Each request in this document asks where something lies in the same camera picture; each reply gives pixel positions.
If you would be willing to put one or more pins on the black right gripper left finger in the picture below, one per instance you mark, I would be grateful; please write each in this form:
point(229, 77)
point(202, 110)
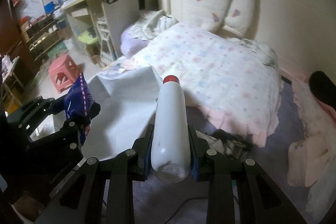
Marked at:
point(102, 189)

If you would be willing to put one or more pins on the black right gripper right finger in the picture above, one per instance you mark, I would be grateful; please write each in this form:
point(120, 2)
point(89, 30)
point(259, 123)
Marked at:
point(242, 183)

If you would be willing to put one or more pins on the blue plastic snack bag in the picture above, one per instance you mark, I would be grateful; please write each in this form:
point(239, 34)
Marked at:
point(81, 107)

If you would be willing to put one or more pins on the white bottle red cap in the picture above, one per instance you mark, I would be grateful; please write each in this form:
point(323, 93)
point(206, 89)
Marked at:
point(170, 149)

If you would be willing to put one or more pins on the pink plastic stool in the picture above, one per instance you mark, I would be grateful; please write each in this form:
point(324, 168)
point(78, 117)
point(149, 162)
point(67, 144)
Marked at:
point(63, 72)

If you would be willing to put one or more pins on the floral white quilt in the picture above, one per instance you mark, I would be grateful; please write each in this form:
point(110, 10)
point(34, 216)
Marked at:
point(234, 82)

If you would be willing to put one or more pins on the black pink garment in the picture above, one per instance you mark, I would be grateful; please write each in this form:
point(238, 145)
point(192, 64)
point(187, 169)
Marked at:
point(323, 89)

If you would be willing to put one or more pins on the shoe rack shelf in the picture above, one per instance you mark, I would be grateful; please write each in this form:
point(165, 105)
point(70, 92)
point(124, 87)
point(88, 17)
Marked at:
point(44, 34)

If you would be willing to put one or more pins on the green plastic basket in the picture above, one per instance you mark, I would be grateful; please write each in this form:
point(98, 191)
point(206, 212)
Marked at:
point(88, 37)

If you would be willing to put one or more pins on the lavender pillow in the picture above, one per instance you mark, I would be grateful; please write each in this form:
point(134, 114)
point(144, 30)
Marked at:
point(133, 40)

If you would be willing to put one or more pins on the wooden desk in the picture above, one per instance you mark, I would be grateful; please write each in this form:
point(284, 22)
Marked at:
point(83, 14)

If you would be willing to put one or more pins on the crumpled white cloth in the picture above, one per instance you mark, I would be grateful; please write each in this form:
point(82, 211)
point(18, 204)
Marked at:
point(151, 24)

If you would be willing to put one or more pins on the white wire rack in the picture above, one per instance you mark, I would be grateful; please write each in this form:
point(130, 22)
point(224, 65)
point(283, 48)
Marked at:
point(107, 52)

